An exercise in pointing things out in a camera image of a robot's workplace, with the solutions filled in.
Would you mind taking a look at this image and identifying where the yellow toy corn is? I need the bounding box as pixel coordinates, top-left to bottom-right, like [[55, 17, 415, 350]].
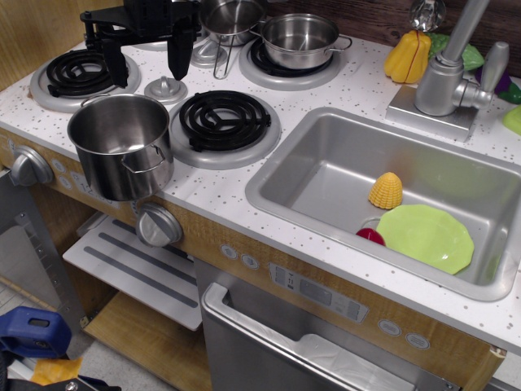
[[368, 172, 403, 210]]

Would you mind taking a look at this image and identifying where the front right black burner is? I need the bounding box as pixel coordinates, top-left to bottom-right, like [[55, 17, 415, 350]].
[[170, 90, 282, 170]]

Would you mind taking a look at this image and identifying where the back right black burner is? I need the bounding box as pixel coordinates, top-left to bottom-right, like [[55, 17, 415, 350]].
[[239, 38, 342, 91]]

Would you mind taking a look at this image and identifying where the tall steel pot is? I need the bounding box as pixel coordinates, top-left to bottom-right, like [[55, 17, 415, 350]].
[[68, 94, 174, 201]]

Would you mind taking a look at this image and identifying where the grey sink basin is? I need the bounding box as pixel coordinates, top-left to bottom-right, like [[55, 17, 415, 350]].
[[246, 108, 520, 301]]

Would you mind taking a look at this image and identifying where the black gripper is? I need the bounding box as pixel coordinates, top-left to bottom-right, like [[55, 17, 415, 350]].
[[81, 1, 201, 88]]

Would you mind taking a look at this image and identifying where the grey stove top knob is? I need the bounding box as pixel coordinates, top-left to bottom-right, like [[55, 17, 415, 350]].
[[144, 76, 187, 105]]

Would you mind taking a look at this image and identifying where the silver toy faucet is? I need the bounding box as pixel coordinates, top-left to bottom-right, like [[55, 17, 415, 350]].
[[386, 1, 510, 142]]

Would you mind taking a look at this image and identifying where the blue clamp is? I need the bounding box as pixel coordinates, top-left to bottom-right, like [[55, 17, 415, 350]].
[[1, 306, 72, 358]]

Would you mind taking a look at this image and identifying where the small steel saucepan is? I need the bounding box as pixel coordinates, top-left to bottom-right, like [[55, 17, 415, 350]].
[[199, 0, 268, 80]]

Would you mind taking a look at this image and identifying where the grey back stove knob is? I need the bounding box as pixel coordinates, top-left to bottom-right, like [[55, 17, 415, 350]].
[[190, 40, 228, 68]]

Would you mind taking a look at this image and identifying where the grey stove knob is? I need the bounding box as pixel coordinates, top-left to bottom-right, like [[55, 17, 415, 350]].
[[190, 40, 228, 68], [144, 76, 187, 105]]

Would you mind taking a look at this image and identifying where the white oven rack shelf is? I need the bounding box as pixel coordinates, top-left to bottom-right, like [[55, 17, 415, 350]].
[[63, 214, 202, 331]]

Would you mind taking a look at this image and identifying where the red toy fruit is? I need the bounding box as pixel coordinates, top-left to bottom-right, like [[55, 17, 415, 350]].
[[356, 228, 386, 246]]

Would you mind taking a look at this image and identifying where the purple toy eggplant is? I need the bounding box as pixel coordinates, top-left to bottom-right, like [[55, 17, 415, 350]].
[[494, 71, 520, 105]]

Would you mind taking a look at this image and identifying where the yellow toy bell pepper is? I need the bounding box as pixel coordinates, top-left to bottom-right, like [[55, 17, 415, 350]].
[[383, 30, 431, 84]]

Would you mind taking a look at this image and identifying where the wide steel pot with handles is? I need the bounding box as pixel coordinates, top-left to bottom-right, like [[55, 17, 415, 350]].
[[250, 13, 352, 70]]

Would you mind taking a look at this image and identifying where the right grey oven knob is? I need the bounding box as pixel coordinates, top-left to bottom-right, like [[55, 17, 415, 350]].
[[135, 203, 183, 248]]

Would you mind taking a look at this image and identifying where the front left black burner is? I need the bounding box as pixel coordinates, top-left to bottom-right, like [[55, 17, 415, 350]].
[[29, 49, 141, 113]]

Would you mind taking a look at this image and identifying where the black burner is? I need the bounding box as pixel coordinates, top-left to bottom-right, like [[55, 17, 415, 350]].
[[170, 90, 282, 170], [29, 49, 141, 113], [239, 38, 342, 91]]

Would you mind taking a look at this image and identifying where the open grey oven door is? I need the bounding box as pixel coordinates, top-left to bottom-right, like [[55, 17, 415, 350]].
[[1, 169, 88, 336]]

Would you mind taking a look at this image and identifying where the grey dishwasher door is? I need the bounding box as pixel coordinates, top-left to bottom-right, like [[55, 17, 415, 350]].
[[195, 260, 460, 390]]

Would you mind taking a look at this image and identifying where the light green toy item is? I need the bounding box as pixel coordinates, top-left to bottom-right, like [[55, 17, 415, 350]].
[[501, 106, 521, 135]]

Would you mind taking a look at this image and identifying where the left grey oven knob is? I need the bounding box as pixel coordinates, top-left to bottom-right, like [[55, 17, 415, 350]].
[[10, 146, 54, 187]]

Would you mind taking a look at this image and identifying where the green toy lettuce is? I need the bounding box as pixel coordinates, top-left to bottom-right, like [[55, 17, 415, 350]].
[[426, 33, 484, 71]]

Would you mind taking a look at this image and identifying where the green plastic plate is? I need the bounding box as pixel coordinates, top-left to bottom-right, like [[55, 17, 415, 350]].
[[376, 204, 475, 275]]

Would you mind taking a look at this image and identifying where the grey oven knob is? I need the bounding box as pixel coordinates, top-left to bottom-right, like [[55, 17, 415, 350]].
[[135, 203, 183, 248], [10, 146, 54, 187]]

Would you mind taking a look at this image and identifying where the hanging steel ladle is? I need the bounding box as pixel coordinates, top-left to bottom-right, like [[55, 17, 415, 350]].
[[409, 0, 446, 33]]

